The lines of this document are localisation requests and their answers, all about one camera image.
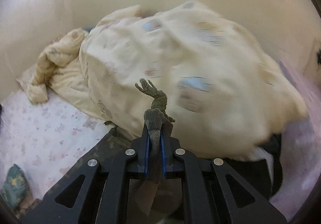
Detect camouflage green pants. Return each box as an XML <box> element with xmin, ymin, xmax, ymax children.
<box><xmin>126</xmin><ymin>78</ymin><xmax>182</xmax><ymax>223</ymax></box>

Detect black clothing pile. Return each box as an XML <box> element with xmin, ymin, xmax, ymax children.
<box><xmin>225</xmin><ymin>134</ymin><xmax>283</xmax><ymax>199</ymax></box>

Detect cream patterned comforter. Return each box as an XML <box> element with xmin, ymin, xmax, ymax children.
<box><xmin>18</xmin><ymin>1</ymin><xmax>308</xmax><ymax>158</ymax></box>

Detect white floral bed sheet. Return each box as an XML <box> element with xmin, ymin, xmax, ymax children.
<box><xmin>1</xmin><ymin>63</ymin><xmax>320</xmax><ymax>220</ymax></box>

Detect green yellow folded garment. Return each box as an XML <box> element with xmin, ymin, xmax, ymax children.
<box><xmin>1</xmin><ymin>164</ymin><xmax>30</xmax><ymax>211</ymax></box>

